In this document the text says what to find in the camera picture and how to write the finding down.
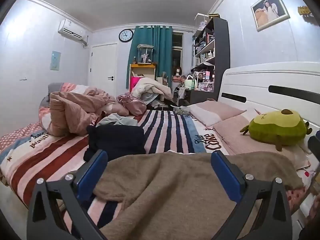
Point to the window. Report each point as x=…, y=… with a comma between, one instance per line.
x=177, y=52

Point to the dark bookshelf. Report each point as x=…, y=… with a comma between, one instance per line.
x=222, y=55

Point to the framed wall photo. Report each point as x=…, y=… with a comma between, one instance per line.
x=270, y=10

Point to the small wall poster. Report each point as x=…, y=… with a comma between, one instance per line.
x=55, y=60

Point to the light grey garment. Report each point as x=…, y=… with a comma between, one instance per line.
x=117, y=120

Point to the pink pillow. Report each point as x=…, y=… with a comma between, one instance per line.
x=215, y=112
x=240, y=135

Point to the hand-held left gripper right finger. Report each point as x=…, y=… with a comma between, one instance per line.
x=225, y=173

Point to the yellow cabinet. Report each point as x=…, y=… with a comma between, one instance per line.
x=142, y=66

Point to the red polka dot bedsheet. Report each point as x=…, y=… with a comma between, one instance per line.
x=17, y=137

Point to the black garment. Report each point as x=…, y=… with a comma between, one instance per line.
x=117, y=140

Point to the pink striped quilt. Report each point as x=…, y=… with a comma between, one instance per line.
x=70, y=110

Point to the yellow guitar headstock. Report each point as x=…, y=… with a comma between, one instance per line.
x=304, y=10

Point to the green avocado plush toy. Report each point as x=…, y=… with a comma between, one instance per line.
x=275, y=130

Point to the pink polka dot bedsheet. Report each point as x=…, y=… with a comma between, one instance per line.
x=297, y=197

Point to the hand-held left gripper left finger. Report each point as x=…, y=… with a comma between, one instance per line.
x=91, y=171

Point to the green bottle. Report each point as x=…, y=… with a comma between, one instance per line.
x=190, y=84

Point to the dark desk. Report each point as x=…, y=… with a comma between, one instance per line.
x=200, y=96

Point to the white bed headboard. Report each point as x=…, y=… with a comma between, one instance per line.
x=250, y=80

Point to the teal curtain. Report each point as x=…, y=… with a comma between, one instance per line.
x=160, y=50

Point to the clear display box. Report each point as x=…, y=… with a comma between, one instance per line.
x=201, y=21

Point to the white door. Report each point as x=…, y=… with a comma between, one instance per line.
x=103, y=67

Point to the pink satin bag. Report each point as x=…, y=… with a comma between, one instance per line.
x=133, y=105

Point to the beige clothes pile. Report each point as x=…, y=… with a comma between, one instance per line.
x=152, y=87

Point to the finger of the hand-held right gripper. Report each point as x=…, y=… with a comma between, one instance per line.
x=314, y=143

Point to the white air conditioner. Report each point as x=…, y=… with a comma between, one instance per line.
x=71, y=28

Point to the pink shopping bag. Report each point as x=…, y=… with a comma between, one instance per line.
x=134, y=83

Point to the clear plastic bag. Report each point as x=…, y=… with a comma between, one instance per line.
x=181, y=110

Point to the mannequin head with wig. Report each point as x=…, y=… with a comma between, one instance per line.
x=177, y=71

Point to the round wall clock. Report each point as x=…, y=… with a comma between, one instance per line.
x=126, y=35

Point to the striped printed blanket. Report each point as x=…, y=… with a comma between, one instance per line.
x=165, y=130

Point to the glass display case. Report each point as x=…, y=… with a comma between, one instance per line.
x=145, y=53

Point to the tan fleece garment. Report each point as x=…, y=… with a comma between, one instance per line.
x=162, y=192

